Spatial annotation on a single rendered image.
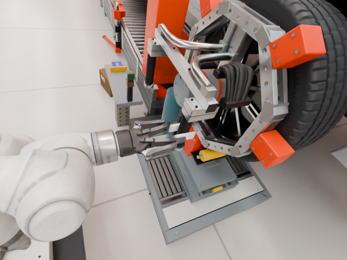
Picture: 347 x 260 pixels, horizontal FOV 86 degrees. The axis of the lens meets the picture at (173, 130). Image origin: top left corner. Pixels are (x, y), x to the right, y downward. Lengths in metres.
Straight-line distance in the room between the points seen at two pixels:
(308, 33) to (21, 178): 0.62
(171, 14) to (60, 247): 1.16
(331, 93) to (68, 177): 0.68
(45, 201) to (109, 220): 1.01
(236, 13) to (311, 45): 0.26
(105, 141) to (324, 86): 0.60
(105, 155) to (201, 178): 0.83
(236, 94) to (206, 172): 0.82
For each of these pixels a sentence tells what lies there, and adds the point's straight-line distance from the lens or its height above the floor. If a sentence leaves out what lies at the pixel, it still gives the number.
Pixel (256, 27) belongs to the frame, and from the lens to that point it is 0.64.
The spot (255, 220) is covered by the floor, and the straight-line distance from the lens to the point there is 1.56.
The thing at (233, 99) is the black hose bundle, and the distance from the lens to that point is 0.52.
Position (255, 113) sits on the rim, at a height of 0.84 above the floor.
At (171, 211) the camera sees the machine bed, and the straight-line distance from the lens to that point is 1.26.
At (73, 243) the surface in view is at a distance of 1.01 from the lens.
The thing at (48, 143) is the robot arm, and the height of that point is 0.89.
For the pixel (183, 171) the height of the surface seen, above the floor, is 0.15.
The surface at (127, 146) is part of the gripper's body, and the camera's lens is 0.51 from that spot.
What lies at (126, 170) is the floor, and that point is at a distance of 1.43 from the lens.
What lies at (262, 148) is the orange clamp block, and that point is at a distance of 0.64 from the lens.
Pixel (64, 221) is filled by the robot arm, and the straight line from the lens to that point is 0.34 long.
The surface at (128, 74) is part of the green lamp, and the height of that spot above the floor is 0.66.
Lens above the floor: 1.27
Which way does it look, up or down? 48 degrees down
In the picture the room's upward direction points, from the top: 17 degrees clockwise
